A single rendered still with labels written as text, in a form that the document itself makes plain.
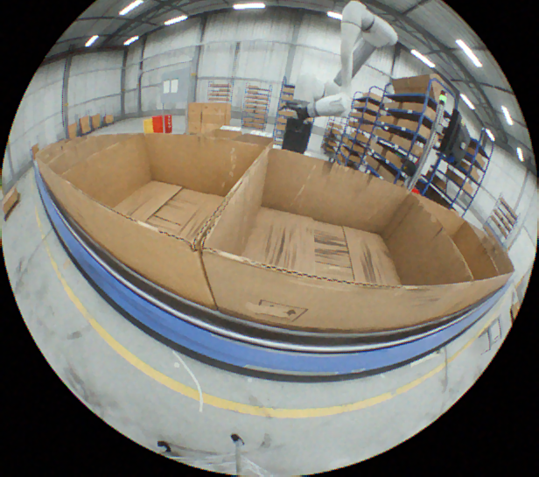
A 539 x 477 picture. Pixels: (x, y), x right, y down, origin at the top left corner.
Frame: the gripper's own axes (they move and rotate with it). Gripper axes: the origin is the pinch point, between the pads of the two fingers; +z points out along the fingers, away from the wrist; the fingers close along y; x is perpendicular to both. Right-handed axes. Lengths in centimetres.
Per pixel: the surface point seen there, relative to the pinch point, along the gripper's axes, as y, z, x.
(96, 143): -37, 16, -97
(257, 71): -295, 590, 686
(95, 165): -17, -22, -94
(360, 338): 28, -67, -79
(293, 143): 19.1, 4.2, 5.2
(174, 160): -6, -18, -75
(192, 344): 12, -53, -94
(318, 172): 11, -49, -56
